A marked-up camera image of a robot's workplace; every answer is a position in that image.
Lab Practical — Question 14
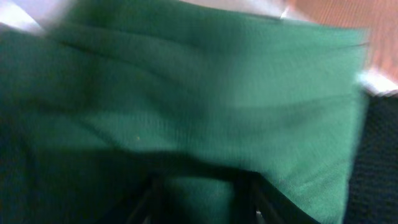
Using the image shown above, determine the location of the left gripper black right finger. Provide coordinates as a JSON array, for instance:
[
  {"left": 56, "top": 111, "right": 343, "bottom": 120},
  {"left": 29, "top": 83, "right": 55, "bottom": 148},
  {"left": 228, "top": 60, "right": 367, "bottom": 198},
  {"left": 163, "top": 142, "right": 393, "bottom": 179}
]
[{"left": 231, "top": 170, "right": 321, "bottom": 224}]

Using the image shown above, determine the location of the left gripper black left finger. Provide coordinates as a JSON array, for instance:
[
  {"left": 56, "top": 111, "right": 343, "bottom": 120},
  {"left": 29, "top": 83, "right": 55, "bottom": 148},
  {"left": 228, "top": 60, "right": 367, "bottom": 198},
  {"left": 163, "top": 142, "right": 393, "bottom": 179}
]
[{"left": 102, "top": 175, "right": 167, "bottom": 224}]

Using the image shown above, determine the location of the green cloth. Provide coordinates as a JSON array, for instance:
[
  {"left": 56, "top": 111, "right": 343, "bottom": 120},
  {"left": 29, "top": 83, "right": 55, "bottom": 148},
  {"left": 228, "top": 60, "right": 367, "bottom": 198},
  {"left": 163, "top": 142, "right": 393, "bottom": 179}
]
[{"left": 1, "top": 1, "right": 367, "bottom": 223}]

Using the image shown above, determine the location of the clear plastic storage bin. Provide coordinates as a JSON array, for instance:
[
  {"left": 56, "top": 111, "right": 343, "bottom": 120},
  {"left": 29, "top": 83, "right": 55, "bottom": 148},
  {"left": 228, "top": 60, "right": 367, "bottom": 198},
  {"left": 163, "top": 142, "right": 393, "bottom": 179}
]
[{"left": 1, "top": 0, "right": 397, "bottom": 95}]

